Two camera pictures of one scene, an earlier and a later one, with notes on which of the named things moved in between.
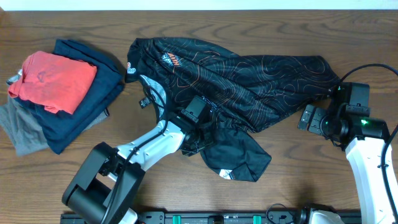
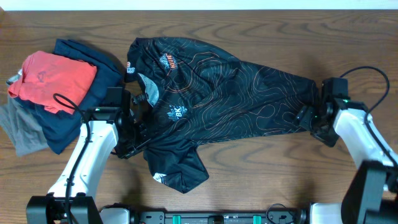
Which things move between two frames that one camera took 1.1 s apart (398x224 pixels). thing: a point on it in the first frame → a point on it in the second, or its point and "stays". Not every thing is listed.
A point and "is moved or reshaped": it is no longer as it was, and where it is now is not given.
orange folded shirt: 55,81 stays
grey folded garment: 25,128 stays
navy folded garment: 61,129 stays
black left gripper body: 201,139 → 135,137
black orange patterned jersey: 217,98 is moved or reshaped
